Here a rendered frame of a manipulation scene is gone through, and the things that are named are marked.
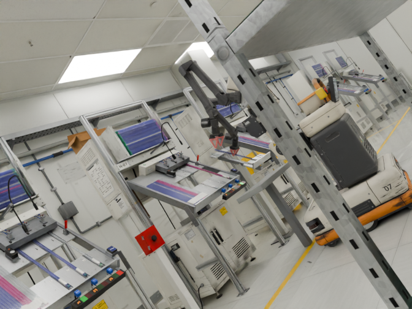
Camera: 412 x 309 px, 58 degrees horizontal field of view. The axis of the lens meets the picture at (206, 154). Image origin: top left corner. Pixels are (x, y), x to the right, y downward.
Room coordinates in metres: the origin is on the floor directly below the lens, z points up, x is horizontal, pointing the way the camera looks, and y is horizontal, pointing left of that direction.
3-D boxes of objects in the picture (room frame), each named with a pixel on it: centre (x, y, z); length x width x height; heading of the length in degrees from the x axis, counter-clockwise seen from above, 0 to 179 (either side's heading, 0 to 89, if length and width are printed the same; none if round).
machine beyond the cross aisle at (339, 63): (8.44, -3.55, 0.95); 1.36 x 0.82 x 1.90; 50
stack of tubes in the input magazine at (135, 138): (3.44, 0.43, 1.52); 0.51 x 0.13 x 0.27; 140
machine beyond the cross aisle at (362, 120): (7.33, -2.61, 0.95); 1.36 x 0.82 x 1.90; 50
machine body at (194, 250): (3.47, 0.56, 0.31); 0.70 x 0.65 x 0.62; 140
